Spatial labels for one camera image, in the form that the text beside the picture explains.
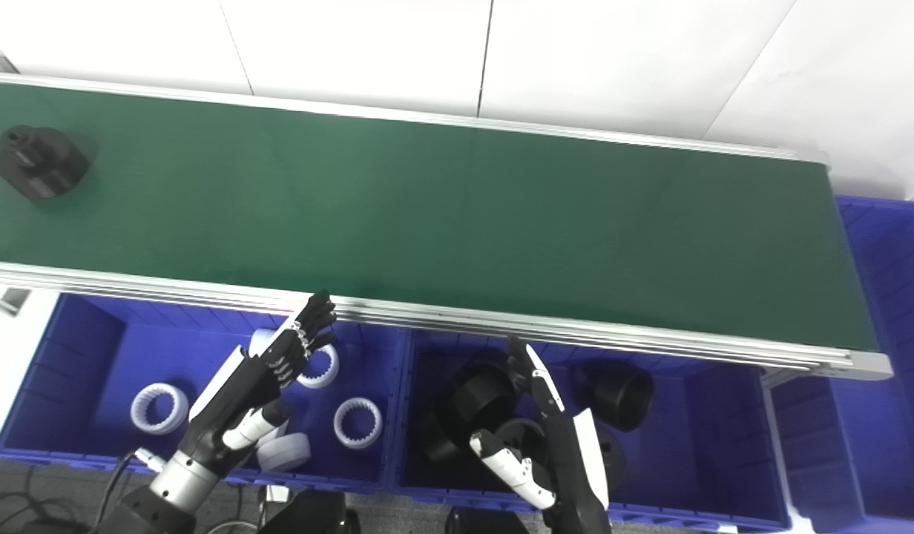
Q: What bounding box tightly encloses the black robot torso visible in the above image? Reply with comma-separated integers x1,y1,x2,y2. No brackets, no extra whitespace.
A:
257,489,532,534

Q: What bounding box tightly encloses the blue bin with white parts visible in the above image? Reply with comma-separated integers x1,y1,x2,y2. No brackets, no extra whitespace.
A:
0,293,410,494

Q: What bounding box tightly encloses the empty blue bin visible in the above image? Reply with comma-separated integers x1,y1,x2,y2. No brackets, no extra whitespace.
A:
770,194,914,534

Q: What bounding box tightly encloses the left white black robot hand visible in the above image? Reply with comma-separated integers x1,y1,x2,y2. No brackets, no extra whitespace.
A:
177,291,338,475

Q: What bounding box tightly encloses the black flanged hub part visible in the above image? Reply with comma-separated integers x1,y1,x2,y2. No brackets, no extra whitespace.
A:
591,363,655,432
436,361,519,446
494,418,554,483
0,125,91,202
594,429,627,494
418,412,465,462

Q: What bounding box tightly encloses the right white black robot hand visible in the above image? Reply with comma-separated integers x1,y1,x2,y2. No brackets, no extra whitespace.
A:
470,337,614,534

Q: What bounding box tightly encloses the black wrist cable silver plug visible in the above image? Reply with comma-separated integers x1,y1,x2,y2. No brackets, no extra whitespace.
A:
93,447,167,534

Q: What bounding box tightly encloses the blue bin with black parts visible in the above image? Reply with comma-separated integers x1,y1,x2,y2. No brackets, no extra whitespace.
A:
390,330,793,531

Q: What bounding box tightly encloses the white round disc part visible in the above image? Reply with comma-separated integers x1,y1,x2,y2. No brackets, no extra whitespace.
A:
257,433,312,473

